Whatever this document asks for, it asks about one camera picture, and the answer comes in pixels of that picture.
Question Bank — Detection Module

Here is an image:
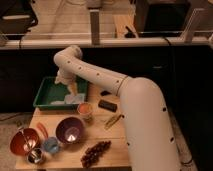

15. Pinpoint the orange carrot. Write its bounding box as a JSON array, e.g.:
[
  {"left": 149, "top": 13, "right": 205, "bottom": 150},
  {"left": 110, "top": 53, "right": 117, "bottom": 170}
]
[{"left": 36, "top": 122, "right": 48, "bottom": 139}]

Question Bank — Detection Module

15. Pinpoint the black device on ledge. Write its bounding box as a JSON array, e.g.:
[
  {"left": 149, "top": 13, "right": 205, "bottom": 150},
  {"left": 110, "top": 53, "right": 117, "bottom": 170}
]
[{"left": 125, "top": 26, "right": 136, "bottom": 38}]

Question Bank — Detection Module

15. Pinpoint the red-brown bowl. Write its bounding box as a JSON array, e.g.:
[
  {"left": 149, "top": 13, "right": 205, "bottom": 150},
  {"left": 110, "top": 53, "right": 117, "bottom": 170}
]
[{"left": 10, "top": 128, "right": 40, "bottom": 156}]

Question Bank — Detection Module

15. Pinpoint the light blue towel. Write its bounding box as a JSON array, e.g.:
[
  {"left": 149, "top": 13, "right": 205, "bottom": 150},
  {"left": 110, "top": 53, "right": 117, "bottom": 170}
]
[{"left": 51, "top": 93, "right": 85, "bottom": 105}]

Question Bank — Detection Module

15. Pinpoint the black handled brush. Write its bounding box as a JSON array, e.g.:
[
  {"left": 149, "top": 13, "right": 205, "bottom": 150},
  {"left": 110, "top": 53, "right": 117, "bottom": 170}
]
[{"left": 100, "top": 90, "right": 111, "bottom": 96}]

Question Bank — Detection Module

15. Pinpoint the blue cup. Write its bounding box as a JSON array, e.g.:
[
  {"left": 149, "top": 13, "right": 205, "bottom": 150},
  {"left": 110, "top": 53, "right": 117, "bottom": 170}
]
[{"left": 42, "top": 137, "right": 60, "bottom": 154}]

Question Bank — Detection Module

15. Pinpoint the black rectangular block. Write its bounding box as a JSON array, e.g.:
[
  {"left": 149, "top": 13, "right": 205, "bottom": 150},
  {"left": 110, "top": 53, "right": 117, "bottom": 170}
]
[{"left": 98, "top": 100, "right": 117, "bottom": 112}]

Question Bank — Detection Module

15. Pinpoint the yellow-green banana peel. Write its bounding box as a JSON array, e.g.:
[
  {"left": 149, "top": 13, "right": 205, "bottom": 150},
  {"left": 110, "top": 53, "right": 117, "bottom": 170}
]
[{"left": 104, "top": 114, "right": 122, "bottom": 130}]

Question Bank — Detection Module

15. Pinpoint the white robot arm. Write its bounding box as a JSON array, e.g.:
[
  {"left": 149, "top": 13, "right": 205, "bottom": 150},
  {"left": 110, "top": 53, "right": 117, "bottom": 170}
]
[{"left": 54, "top": 46, "right": 181, "bottom": 171}]

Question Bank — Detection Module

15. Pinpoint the small metal cup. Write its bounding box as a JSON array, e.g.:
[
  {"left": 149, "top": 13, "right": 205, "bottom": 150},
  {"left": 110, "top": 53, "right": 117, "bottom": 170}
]
[{"left": 27, "top": 148, "right": 44, "bottom": 164}]

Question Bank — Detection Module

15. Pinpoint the green plastic tray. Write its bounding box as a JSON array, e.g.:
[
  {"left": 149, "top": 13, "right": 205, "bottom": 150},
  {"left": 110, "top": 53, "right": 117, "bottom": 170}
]
[{"left": 32, "top": 75, "right": 89, "bottom": 111}]

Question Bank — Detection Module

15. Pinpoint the bunch of dark grapes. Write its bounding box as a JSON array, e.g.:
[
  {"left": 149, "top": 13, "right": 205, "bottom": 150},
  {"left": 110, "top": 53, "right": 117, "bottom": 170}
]
[{"left": 81, "top": 141, "right": 111, "bottom": 168}]

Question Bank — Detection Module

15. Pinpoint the wooden table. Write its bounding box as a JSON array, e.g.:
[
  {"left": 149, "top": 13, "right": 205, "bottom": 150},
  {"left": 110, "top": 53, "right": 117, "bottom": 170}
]
[{"left": 15, "top": 84, "right": 131, "bottom": 171}]

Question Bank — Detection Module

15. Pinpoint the metal spoon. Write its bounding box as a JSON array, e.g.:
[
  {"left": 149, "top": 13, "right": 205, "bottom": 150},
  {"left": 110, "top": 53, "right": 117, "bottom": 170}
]
[{"left": 16, "top": 121, "right": 30, "bottom": 151}]

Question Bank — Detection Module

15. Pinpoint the orange cup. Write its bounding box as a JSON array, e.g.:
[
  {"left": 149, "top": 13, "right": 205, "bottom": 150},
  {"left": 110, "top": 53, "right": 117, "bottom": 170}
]
[{"left": 77, "top": 102, "right": 93, "bottom": 121}]

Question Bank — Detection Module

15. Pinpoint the purple bowl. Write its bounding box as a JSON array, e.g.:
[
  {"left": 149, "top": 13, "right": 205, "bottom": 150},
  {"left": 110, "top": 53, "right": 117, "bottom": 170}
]
[{"left": 55, "top": 117, "right": 85, "bottom": 144}]

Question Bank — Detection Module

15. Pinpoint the metal frame post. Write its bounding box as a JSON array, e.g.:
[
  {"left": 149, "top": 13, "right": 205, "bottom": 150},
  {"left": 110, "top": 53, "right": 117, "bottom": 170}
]
[{"left": 90, "top": 9, "right": 100, "bottom": 45}]

